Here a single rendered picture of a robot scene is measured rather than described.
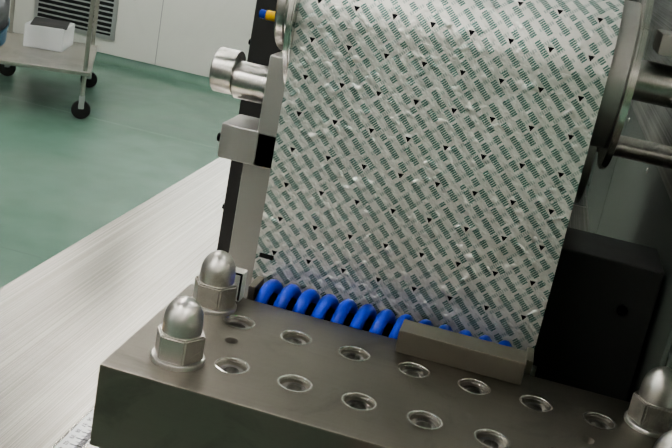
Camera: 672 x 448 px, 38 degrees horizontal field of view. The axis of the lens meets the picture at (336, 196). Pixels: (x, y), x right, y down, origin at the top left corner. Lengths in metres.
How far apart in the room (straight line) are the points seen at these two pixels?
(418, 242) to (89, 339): 0.36
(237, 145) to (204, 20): 5.88
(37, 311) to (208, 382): 0.40
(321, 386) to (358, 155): 0.19
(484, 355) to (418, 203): 0.13
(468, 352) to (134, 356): 0.24
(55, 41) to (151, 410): 5.17
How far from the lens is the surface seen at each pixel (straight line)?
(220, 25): 6.70
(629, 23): 0.75
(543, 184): 0.75
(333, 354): 0.71
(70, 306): 1.03
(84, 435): 0.82
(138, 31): 6.93
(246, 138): 0.86
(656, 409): 0.72
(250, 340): 0.71
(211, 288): 0.73
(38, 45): 5.80
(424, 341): 0.73
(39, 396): 0.87
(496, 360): 0.73
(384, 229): 0.77
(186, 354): 0.65
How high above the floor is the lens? 1.34
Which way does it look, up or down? 16 degrees down
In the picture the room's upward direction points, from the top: 11 degrees clockwise
